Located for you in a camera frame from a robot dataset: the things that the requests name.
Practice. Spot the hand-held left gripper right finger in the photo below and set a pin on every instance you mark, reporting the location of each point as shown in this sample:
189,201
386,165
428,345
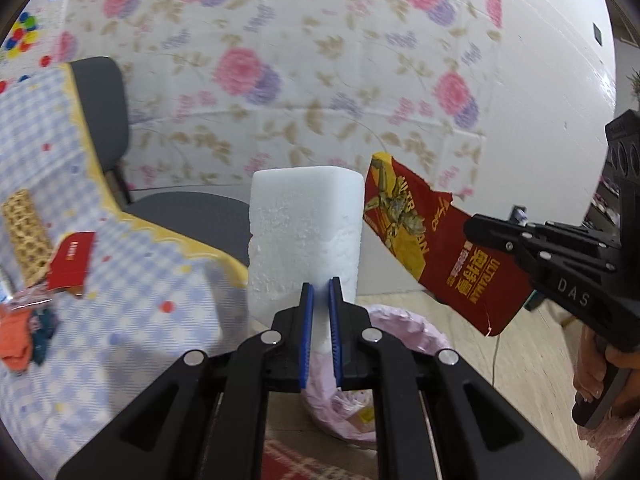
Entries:
334,335

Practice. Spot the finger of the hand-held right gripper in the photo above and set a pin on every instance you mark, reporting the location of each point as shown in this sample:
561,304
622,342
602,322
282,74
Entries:
570,295
540,237

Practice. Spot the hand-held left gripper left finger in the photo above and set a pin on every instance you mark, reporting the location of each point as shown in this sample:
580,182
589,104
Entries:
306,335

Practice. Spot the pink trash bin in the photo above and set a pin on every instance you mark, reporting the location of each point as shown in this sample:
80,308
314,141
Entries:
415,332

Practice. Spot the white foam block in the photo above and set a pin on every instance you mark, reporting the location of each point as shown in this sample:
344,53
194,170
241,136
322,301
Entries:
305,230

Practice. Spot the red snack wrapper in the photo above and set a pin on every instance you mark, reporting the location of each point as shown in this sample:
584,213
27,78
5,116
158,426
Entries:
430,245

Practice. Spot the person's right hand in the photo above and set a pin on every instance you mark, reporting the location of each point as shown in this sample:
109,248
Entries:
590,365

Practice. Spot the potted plant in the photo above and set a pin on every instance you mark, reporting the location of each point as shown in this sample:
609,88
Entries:
635,85

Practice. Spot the red patterned rug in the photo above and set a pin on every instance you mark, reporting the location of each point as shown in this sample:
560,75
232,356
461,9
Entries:
295,460

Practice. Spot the person's pink clothing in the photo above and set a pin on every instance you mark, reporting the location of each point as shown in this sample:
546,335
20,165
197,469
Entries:
615,435

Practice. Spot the blue checkered tablecloth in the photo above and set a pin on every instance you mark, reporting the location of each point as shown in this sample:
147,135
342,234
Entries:
150,320

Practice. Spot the red cardboard box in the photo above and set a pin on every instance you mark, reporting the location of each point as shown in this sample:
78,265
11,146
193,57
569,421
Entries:
70,262

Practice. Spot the teal crumpled packet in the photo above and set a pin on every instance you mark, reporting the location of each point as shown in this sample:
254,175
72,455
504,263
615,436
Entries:
44,330

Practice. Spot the clear plastic wrapper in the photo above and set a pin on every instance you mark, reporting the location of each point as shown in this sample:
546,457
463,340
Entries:
27,297

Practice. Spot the orange cloth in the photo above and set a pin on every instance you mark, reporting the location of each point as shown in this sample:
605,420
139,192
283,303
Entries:
15,342

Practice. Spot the wafer biscuit pack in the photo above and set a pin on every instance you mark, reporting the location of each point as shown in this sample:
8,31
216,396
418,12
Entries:
25,235

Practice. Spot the grey chair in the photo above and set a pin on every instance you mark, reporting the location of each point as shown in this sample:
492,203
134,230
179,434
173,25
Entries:
100,110

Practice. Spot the dark wall socket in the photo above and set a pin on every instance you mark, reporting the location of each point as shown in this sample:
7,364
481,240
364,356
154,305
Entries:
597,33

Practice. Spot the floral wall cloth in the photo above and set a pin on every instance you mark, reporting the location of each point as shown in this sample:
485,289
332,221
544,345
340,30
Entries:
310,60

